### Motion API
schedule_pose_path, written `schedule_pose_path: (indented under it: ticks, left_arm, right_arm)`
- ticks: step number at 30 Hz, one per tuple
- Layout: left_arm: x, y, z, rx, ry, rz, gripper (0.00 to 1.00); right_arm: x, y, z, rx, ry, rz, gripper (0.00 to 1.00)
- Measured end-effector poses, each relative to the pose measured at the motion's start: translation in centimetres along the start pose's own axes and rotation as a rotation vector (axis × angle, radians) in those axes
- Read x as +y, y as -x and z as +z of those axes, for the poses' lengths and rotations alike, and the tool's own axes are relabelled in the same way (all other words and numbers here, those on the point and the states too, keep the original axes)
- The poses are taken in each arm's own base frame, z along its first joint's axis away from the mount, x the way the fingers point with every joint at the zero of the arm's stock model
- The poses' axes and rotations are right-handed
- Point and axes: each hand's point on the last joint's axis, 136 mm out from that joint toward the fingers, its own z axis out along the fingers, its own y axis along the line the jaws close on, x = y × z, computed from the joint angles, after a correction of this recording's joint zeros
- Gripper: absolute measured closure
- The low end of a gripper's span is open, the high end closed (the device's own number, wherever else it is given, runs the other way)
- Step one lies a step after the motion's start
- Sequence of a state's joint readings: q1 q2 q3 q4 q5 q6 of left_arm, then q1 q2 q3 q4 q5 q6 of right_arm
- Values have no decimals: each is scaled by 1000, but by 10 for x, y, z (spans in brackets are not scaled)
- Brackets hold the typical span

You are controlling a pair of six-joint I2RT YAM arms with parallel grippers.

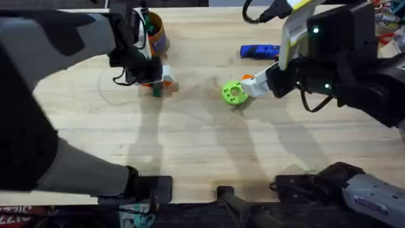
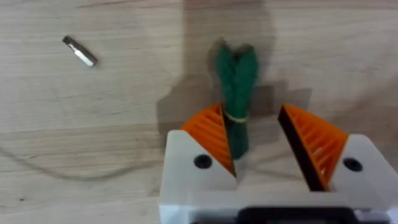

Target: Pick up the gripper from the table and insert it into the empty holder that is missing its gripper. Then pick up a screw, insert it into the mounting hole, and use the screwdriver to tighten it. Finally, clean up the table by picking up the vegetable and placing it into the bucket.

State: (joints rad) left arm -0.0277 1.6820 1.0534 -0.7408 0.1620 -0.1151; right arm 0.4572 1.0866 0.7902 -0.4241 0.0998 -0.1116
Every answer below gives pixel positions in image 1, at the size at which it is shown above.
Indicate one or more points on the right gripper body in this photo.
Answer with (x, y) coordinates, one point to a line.
(316, 79)

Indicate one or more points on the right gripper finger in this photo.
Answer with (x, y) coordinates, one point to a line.
(254, 87)
(247, 77)

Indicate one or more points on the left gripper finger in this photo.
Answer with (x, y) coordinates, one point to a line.
(148, 84)
(167, 74)

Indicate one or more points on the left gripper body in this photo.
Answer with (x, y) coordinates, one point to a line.
(139, 65)

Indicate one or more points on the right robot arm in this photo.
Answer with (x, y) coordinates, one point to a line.
(373, 196)

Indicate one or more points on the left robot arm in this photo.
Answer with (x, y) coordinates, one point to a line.
(34, 41)

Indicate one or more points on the blue electric screwdriver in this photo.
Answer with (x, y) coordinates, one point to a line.
(257, 51)

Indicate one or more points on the green disc with holes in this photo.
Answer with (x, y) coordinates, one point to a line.
(234, 93)

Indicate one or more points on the left wrist upright plate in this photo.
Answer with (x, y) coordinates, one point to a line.
(146, 44)

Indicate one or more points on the wrist upright plate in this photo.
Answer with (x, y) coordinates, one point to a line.
(146, 44)
(294, 31)

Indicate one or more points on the orange toy tub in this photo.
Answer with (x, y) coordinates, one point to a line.
(158, 35)

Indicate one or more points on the right wrist upright plate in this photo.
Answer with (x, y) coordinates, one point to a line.
(294, 31)

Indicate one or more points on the heap of tools and toys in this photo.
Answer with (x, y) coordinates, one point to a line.
(389, 28)

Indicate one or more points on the black stand pole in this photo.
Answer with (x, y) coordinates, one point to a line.
(240, 206)

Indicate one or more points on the white and teal bag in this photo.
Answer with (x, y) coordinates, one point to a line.
(137, 217)

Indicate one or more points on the red printed box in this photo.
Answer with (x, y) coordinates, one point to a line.
(14, 217)

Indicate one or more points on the black rail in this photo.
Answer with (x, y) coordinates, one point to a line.
(196, 215)

